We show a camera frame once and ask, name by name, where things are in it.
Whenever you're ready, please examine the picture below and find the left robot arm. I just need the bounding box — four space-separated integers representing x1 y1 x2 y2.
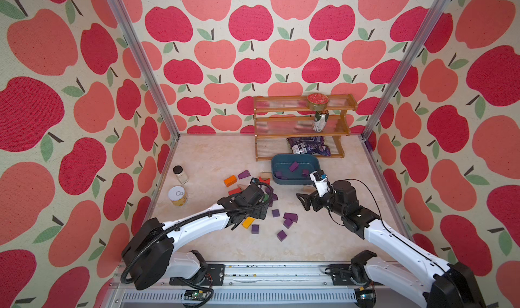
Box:
120 178 274 290

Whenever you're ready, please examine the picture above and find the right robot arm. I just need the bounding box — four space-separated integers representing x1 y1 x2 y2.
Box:
297 178 486 307

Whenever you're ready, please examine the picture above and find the teal plastic storage bin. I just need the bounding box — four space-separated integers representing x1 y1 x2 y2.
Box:
271 154 321 185

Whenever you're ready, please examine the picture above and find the red rectangular block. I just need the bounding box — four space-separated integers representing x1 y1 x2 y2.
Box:
228 188 242 196

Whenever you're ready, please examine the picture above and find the yellow long block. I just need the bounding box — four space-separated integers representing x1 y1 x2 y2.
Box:
242 217 255 229

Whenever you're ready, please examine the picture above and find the red arch block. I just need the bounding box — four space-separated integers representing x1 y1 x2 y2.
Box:
259 178 271 185

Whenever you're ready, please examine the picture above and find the purple wedge block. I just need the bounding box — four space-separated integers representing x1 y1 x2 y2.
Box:
237 169 251 179

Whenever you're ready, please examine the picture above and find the orange wooden block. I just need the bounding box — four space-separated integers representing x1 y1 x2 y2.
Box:
223 175 238 188

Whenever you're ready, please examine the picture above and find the purple flat block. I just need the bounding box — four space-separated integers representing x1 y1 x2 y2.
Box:
284 213 299 223

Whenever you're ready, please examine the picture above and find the purple snack bag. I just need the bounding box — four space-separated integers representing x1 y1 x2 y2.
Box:
287 136 332 156

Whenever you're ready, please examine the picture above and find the yellow can white lid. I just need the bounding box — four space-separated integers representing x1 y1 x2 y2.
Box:
168 186 188 207

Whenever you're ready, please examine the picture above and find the glass jar black lid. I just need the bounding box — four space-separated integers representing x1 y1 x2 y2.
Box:
173 165 189 184

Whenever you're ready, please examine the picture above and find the wooden three-tier shelf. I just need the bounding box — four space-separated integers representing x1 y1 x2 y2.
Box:
253 94 358 161

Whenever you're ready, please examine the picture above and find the small green white bottle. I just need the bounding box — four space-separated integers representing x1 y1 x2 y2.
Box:
313 110 329 132

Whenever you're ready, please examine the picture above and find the red lidded tin can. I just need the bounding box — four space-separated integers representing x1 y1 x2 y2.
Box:
307 93 329 112

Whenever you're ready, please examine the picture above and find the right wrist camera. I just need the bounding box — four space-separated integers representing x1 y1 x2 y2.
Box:
310 170 329 198

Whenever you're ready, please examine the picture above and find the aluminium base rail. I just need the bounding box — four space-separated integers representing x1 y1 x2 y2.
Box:
98 261 430 307

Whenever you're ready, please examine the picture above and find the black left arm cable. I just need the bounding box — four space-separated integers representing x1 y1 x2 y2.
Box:
120 181 274 286

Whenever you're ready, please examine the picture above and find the right aluminium frame post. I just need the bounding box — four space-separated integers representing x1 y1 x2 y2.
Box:
360 0 452 144

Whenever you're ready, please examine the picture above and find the aluminium frame post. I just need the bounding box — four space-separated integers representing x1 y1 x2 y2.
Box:
360 0 452 144
107 0 180 142

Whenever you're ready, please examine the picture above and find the left aluminium frame post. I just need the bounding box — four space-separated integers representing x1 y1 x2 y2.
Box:
107 0 180 142

